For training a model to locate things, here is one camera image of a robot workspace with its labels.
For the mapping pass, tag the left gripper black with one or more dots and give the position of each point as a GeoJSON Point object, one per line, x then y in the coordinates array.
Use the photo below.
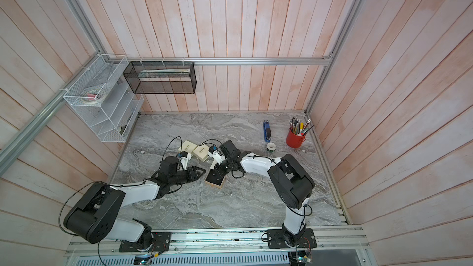
{"type": "Point", "coordinates": [193, 170]}

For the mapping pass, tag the cream drawer jewelry box front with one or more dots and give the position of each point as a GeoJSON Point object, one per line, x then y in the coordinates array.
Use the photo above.
{"type": "Point", "coordinates": [188, 147]}

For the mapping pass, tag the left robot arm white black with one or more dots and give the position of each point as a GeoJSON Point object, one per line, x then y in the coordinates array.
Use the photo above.
{"type": "Point", "coordinates": [95, 216]}

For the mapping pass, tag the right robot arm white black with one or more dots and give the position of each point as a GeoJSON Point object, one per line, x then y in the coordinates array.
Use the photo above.
{"type": "Point", "coordinates": [292, 182]}

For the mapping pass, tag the small tape roll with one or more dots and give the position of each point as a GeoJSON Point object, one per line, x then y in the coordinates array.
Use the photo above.
{"type": "Point", "coordinates": [271, 147]}

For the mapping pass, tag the blue stapler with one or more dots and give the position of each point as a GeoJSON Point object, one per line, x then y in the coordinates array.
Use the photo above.
{"type": "Point", "coordinates": [267, 131]}

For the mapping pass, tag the red pen cup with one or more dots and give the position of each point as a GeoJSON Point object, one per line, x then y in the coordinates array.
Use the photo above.
{"type": "Point", "coordinates": [295, 140]}

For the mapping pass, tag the pens bundle in cup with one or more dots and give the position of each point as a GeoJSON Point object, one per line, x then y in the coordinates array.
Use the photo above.
{"type": "Point", "coordinates": [299, 128]}

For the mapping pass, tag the black mesh basket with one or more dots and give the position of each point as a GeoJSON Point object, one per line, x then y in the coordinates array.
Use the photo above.
{"type": "Point", "coordinates": [161, 77]}

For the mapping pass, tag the tape roll in rack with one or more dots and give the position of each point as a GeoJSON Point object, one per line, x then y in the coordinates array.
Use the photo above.
{"type": "Point", "coordinates": [93, 97]}

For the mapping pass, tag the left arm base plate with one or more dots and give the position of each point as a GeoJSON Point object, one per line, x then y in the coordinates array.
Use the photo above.
{"type": "Point", "coordinates": [157, 242]}

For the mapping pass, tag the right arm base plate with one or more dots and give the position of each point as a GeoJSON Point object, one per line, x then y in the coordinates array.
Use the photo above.
{"type": "Point", "coordinates": [283, 239]}

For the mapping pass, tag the white wire shelf rack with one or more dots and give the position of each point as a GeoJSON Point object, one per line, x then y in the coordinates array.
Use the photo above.
{"type": "Point", "coordinates": [113, 119]}

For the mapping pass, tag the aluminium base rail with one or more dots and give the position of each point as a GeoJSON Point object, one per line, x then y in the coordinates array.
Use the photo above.
{"type": "Point", "coordinates": [200, 241]}

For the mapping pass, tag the aluminium frame horizontal bar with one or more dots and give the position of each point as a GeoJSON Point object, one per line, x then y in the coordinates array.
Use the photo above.
{"type": "Point", "coordinates": [232, 60]}

